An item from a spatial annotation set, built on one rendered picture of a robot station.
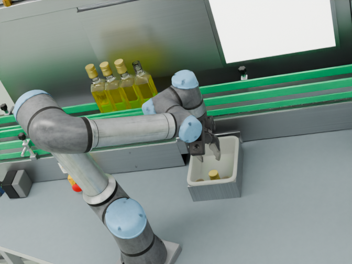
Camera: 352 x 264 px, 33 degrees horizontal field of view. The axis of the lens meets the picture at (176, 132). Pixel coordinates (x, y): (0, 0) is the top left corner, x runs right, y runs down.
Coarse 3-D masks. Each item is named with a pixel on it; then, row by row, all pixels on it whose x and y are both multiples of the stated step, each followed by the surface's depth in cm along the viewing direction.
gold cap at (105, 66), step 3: (102, 63) 212; (105, 63) 212; (108, 63) 212; (102, 66) 211; (105, 66) 211; (108, 66) 212; (102, 69) 212; (105, 69) 211; (108, 69) 212; (105, 72) 212; (108, 72) 213; (111, 72) 213; (105, 75) 213; (108, 75) 213
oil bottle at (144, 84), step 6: (144, 72) 213; (138, 78) 212; (144, 78) 212; (150, 78) 215; (138, 84) 213; (144, 84) 213; (150, 84) 215; (138, 90) 215; (144, 90) 215; (150, 90) 215; (156, 90) 220; (144, 96) 217; (150, 96) 216; (144, 102) 219
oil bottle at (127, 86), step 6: (120, 78) 215; (126, 78) 214; (132, 78) 214; (120, 84) 214; (126, 84) 214; (132, 84) 214; (120, 90) 216; (126, 90) 215; (132, 90) 215; (126, 96) 218; (132, 96) 217; (138, 96) 218; (126, 102) 220; (132, 102) 219; (138, 102) 219; (132, 108) 221
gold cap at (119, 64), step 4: (116, 60) 211; (120, 60) 210; (116, 64) 209; (120, 64) 209; (124, 64) 211; (116, 68) 211; (120, 68) 210; (124, 68) 211; (120, 72) 212; (124, 72) 212
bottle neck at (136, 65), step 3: (132, 63) 211; (135, 63) 211; (138, 63) 209; (135, 66) 210; (138, 66) 210; (135, 69) 211; (138, 69) 210; (141, 69) 211; (138, 72) 211; (141, 72) 212; (138, 75) 212
